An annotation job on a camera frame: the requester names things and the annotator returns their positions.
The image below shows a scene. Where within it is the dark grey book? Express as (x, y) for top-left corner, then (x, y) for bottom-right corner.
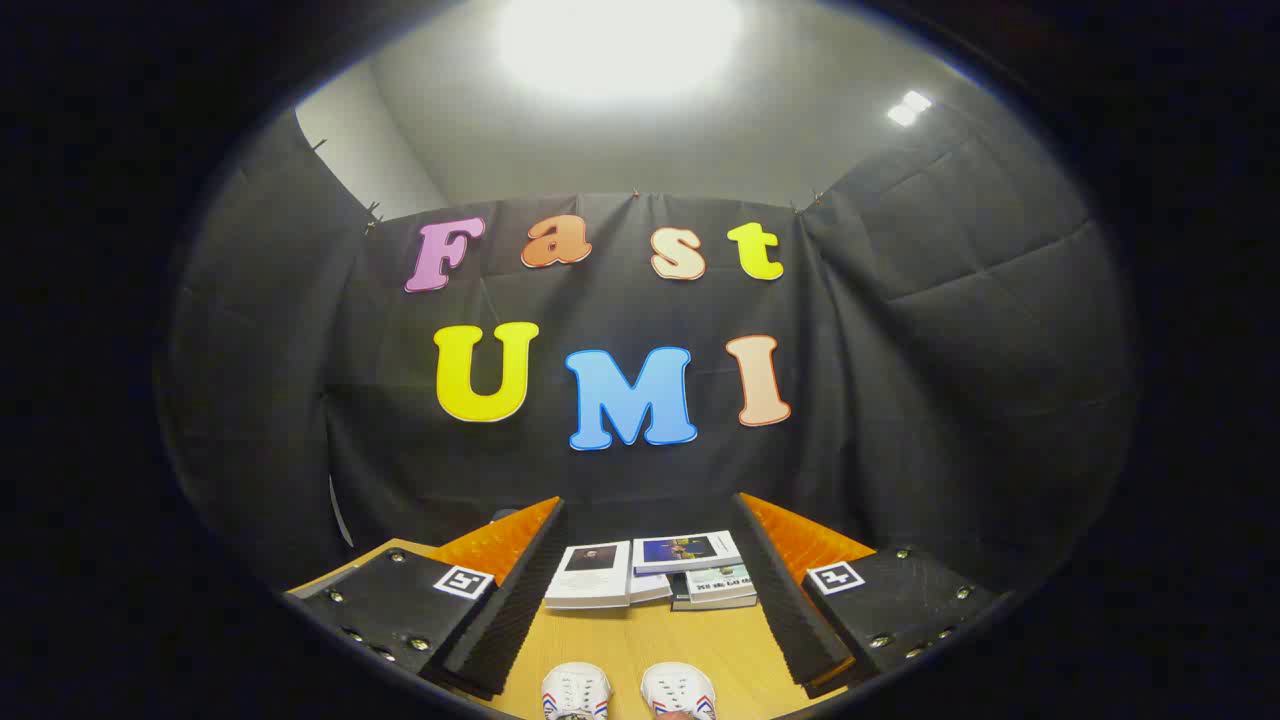
(670, 575), (758, 611)

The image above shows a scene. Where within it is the black backdrop cloth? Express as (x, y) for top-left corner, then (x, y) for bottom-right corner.
(155, 100), (1136, 601)

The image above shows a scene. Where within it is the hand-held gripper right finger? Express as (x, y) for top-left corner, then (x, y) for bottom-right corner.
(730, 492), (1001, 699)

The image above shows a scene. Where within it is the white book with portrait cover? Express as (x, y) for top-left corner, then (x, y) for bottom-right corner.
(543, 540), (633, 611)

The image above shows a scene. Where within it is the white striped canvas shoe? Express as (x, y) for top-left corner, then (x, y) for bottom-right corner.
(541, 662), (612, 720)
(641, 661), (718, 720)

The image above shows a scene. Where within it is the book with blue picture cover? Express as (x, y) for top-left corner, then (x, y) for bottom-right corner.
(632, 530), (743, 576)

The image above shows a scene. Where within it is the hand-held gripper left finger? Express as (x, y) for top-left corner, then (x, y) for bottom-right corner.
(285, 497), (569, 701)

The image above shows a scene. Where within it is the book with pale green cover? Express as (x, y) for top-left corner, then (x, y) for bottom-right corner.
(685, 563), (758, 604)

